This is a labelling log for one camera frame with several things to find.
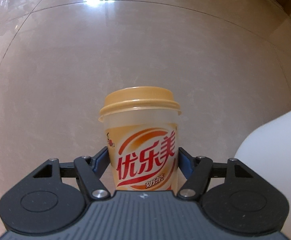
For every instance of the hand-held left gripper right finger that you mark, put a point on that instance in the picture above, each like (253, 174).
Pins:
(185, 161)

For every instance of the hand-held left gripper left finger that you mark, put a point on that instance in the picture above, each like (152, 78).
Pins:
(101, 161)

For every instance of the orange lidded milk tea cup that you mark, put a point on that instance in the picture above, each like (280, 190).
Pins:
(140, 135)

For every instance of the white plastic trash bin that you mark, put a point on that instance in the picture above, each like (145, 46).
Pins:
(273, 155)

